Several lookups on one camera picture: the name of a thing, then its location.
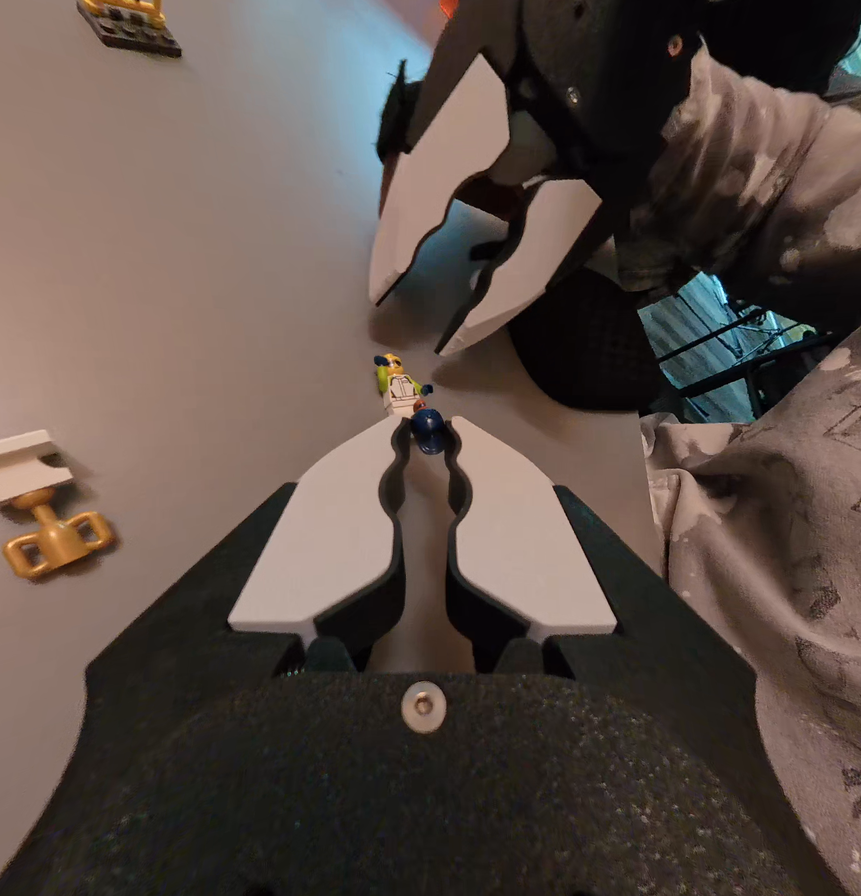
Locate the person's right forearm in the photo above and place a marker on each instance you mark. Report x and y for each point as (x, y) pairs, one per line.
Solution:
(766, 168)

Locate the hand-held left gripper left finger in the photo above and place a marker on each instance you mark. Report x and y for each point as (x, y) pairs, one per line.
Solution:
(318, 553)

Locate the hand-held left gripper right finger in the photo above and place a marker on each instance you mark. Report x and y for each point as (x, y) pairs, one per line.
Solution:
(535, 553)

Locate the blue cap with orange hair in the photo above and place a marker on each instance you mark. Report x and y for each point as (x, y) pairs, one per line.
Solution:
(428, 431)

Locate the small tan lego piece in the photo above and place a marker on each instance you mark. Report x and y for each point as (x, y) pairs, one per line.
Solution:
(45, 518)

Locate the black mesh office chair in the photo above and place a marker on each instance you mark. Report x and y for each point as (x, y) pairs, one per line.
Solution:
(577, 350)

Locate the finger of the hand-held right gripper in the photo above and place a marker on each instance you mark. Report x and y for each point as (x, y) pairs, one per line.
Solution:
(535, 259)
(430, 182)

